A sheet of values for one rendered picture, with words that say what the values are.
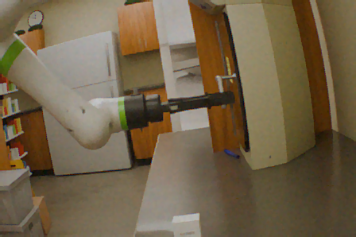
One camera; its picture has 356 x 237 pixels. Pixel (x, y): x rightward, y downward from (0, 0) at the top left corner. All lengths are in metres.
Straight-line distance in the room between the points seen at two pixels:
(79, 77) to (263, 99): 5.11
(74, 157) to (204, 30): 4.94
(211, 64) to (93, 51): 4.67
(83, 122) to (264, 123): 0.49
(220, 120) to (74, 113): 0.64
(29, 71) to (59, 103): 0.13
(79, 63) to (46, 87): 5.10
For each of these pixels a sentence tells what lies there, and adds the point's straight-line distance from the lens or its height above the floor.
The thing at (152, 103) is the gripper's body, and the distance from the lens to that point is 1.36.
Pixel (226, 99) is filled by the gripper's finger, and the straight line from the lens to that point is 1.37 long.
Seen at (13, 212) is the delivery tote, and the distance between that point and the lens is 3.30.
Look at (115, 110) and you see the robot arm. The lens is 1.36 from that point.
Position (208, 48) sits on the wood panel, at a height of 1.29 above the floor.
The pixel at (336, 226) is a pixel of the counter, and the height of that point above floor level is 0.94.
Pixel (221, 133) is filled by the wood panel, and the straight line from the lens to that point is 1.73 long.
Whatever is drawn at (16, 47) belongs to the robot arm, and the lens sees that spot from 1.28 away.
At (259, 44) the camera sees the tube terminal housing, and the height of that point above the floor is 1.28.
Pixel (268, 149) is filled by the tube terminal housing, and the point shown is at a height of 0.99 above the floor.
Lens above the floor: 1.27
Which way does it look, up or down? 7 degrees down
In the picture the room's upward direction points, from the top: 9 degrees counter-clockwise
